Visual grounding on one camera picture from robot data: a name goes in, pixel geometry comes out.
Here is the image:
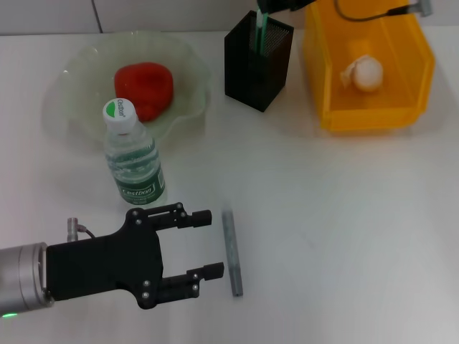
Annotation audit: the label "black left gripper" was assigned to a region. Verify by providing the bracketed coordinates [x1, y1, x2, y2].
[46, 202, 225, 310]

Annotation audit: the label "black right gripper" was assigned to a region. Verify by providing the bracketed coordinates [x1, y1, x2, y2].
[257, 0, 316, 15]

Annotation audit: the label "grey pencil lead tube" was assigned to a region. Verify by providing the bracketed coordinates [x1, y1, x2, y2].
[221, 209, 245, 297]

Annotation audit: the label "mint green utility knife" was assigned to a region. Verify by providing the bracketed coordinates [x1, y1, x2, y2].
[254, 9, 270, 57]

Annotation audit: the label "clear water bottle green label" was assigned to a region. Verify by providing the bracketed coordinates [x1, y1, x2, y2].
[102, 99, 168, 207]

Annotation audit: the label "white paper ball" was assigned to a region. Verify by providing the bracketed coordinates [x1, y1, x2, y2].
[339, 54, 387, 93]

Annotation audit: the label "red-orange fruit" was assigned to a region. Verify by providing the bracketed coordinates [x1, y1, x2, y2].
[114, 62, 176, 123]

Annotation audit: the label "black mesh pen holder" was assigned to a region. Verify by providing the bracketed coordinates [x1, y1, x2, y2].
[224, 10, 295, 114]

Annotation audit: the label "pale green glass fruit plate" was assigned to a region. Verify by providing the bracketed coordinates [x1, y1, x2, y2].
[57, 30, 212, 140]

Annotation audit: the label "yellow plastic bin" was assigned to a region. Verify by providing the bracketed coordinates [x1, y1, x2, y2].
[301, 0, 437, 132]

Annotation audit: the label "grey right arm cable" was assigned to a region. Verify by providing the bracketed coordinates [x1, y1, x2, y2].
[335, 0, 434, 22]

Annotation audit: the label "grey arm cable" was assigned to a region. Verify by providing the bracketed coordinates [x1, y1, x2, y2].
[335, 0, 434, 22]
[67, 216, 97, 244]

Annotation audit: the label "grey left arm cable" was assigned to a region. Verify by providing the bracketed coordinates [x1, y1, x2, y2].
[67, 216, 97, 244]

